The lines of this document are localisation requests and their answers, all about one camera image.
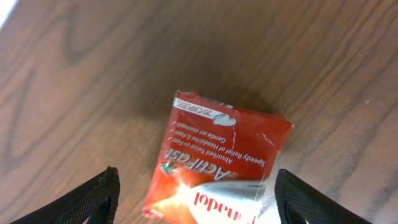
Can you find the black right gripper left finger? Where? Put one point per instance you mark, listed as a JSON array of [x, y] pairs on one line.
[[95, 201]]

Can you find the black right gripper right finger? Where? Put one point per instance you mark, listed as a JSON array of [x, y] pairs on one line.
[[299, 202]]

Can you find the red white medicine box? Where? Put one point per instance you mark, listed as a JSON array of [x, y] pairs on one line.
[[213, 162]]

